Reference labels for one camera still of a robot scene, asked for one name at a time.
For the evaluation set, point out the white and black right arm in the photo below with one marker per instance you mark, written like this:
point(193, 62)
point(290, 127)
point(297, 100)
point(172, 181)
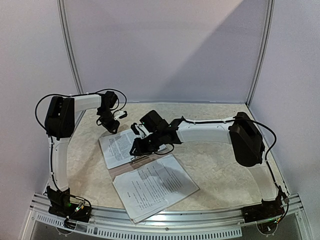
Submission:
point(240, 132)

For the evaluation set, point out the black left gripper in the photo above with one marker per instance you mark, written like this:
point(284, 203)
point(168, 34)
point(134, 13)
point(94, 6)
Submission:
point(111, 127)

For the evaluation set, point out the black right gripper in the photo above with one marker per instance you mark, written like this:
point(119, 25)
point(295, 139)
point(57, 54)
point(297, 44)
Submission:
point(144, 139)

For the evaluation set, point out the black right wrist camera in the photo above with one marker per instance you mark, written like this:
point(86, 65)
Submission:
point(138, 131)

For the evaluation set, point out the aluminium front rail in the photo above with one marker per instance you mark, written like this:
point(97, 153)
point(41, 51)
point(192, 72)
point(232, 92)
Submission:
point(114, 224)

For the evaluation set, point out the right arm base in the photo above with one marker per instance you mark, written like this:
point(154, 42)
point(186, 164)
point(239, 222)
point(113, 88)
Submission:
point(266, 210)

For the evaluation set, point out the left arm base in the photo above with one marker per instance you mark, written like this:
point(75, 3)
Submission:
point(68, 206)

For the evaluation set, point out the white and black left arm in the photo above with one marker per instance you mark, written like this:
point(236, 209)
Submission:
point(60, 124)

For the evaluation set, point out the metal folder clip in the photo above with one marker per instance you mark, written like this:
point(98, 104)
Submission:
point(137, 159)

